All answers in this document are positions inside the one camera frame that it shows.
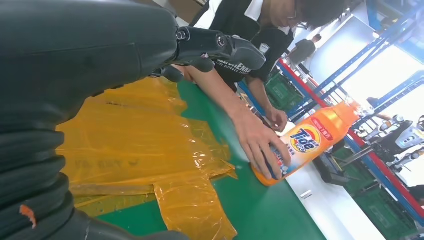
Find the orange detergent bottle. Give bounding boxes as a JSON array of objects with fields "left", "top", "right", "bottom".
[{"left": 250, "top": 100, "right": 361, "bottom": 187}]

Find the green table mat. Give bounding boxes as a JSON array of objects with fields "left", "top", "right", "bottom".
[{"left": 96, "top": 81, "right": 329, "bottom": 240}]

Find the blue and red shelving rack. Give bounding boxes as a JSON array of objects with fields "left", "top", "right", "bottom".
[{"left": 238, "top": 0, "right": 424, "bottom": 229}]

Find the grey humanoid robot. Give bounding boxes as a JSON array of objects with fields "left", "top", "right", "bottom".
[{"left": 362, "top": 114, "right": 424, "bottom": 167}]

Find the person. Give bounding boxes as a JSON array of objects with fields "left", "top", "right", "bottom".
[
  {"left": 172, "top": 0, "right": 350, "bottom": 181},
  {"left": 287, "top": 33, "right": 323, "bottom": 69}
]

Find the green plastic crate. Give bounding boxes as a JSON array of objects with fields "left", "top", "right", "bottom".
[
  {"left": 264, "top": 71, "right": 304, "bottom": 112},
  {"left": 352, "top": 188, "right": 418, "bottom": 240}
]

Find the yellow plastic sheet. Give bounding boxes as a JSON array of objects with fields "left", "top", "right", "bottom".
[{"left": 56, "top": 76, "right": 239, "bottom": 240}]

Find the white table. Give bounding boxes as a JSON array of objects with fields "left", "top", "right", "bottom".
[{"left": 278, "top": 120, "right": 388, "bottom": 240}]

